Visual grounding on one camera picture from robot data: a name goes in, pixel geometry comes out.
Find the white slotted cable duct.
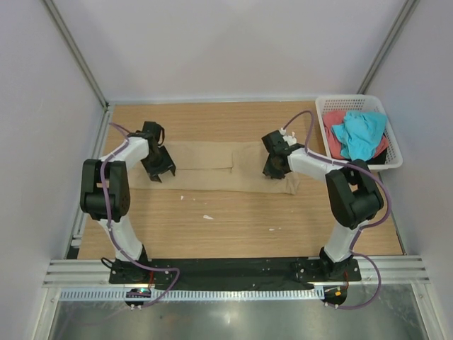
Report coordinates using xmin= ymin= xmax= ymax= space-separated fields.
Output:
xmin=59 ymin=287 xmax=324 ymax=302

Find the beige t shirt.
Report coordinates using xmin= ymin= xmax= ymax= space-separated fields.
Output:
xmin=128 ymin=142 xmax=300 ymax=195

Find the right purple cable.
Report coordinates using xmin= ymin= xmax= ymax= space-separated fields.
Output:
xmin=279 ymin=110 xmax=392 ymax=311

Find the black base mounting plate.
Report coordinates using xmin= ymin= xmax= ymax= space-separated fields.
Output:
xmin=101 ymin=257 xmax=362 ymax=291

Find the turquoise t shirt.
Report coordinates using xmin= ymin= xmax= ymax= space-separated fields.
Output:
xmin=331 ymin=110 xmax=387 ymax=161

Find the pink t shirt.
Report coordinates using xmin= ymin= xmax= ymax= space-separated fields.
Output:
xmin=322 ymin=110 xmax=389 ymax=159

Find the right aluminium corner post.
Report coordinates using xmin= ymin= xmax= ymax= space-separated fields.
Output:
xmin=356 ymin=0 xmax=420 ymax=94

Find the aluminium corner post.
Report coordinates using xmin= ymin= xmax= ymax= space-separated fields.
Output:
xmin=41 ymin=0 xmax=109 ymax=111
xmin=356 ymin=0 xmax=420 ymax=94

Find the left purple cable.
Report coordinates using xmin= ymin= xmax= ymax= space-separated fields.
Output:
xmin=101 ymin=123 xmax=180 ymax=307

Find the black garment in basket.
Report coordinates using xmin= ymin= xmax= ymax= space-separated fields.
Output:
xmin=366 ymin=148 xmax=387 ymax=165

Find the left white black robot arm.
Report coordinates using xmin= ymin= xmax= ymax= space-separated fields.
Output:
xmin=80 ymin=121 xmax=176 ymax=284

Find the purple cable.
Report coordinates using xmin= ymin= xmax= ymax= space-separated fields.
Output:
xmin=279 ymin=110 xmax=392 ymax=311
xmin=101 ymin=123 xmax=180 ymax=307

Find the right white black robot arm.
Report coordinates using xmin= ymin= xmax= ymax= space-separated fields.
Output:
xmin=262 ymin=130 xmax=384 ymax=279

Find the left aluminium corner post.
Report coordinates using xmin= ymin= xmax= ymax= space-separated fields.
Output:
xmin=41 ymin=0 xmax=109 ymax=111

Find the white plastic laundry basket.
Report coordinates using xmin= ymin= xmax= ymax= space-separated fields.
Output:
xmin=315 ymin=95 xmax=403 ymax=171

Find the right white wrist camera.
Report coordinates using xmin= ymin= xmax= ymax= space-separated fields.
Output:
xmin=278 ymin=128 xmax=297 ymax=146

